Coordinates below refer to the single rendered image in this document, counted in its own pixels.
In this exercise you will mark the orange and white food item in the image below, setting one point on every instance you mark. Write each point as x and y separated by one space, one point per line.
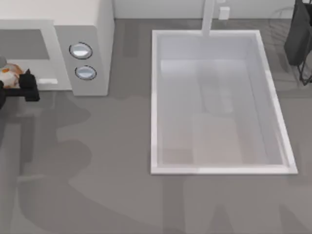
11 74

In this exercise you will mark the tall white tap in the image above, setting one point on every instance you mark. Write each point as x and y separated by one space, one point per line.
207 17

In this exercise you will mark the large round microwave knob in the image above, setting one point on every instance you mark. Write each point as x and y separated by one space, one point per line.
80 50

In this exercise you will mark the pale microwave oven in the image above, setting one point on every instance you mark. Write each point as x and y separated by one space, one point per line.
102 48

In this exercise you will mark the pale microwave door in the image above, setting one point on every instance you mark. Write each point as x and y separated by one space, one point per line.
56 68

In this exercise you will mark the small round microwave knob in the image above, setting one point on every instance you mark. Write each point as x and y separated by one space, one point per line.
85 72

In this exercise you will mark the white sink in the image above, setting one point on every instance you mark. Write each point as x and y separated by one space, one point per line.
273 97

